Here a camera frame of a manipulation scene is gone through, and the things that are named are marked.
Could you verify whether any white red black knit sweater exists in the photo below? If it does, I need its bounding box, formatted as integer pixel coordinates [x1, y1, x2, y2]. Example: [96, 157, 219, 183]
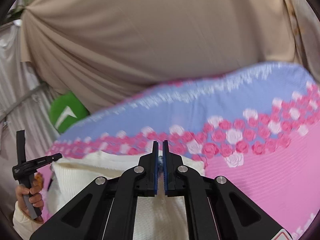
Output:
[43, 151, 206, 240]

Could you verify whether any cream sleeve left forearm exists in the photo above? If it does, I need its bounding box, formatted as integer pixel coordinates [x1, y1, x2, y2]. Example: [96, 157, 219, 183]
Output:
[12, 202, 42, 240]

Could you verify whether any left hand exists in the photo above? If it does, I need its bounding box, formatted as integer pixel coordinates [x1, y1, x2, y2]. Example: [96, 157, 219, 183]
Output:
[15, 178, 44, 223]

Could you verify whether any silver satin curtain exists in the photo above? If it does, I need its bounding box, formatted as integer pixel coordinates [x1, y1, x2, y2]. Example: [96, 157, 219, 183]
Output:
[1, 23, 58, 210]

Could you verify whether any green round cushion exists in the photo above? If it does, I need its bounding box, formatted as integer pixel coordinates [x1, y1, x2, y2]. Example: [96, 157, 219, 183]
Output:
[49, 92, 89, 134]

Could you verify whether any grey curtain tieback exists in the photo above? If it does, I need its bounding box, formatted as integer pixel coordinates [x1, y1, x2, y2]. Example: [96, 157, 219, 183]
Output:
[0, 82, 47, 121]

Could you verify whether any pink floral bed quilt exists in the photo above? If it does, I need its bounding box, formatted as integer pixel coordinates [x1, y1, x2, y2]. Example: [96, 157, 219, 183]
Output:
[45, 62, 319, 239]

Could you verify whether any beige curtain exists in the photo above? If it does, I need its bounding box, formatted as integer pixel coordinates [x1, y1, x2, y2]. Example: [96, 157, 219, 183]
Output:
[21, 0, 301, 112]

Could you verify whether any floral hanging cloth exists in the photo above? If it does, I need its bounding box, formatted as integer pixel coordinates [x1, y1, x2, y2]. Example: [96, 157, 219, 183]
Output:
[284, 0, 319, 82]

